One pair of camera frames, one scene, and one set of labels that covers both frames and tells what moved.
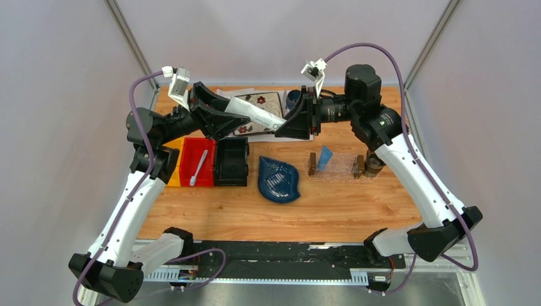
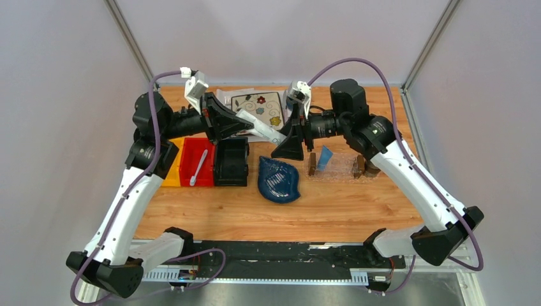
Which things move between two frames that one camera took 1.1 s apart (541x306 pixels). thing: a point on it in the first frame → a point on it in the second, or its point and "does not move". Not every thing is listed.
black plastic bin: [231, 162] does not move
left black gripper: [217, 123] does not move
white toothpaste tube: [263, 118] → [261, 130]
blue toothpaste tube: [326, 155] does not move
